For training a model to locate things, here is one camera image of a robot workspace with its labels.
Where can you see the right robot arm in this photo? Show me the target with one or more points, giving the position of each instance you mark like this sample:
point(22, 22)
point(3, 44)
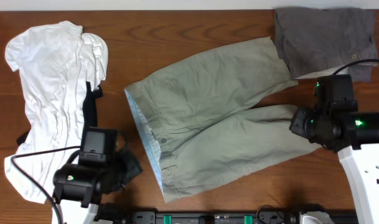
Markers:
point(336, 124)

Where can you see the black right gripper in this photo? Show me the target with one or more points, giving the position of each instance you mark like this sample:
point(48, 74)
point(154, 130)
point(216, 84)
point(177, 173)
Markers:
point(296, 125)

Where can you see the white shirt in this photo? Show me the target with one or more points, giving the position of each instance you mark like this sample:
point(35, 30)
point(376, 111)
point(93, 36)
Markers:
point(54, 62)

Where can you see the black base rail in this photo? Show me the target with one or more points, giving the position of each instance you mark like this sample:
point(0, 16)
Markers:
point(214, 217)

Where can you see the folded grey shorts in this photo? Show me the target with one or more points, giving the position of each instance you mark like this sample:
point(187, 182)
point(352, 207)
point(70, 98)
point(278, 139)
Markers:
point(316, 42)

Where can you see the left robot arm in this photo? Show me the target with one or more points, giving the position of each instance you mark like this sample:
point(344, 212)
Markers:
point(103, 164)

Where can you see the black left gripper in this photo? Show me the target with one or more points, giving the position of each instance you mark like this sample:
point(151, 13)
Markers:
point(134, 167)

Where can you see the khaki green shorts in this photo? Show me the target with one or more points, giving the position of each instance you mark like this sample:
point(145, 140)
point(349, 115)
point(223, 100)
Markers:
point(200, 123)

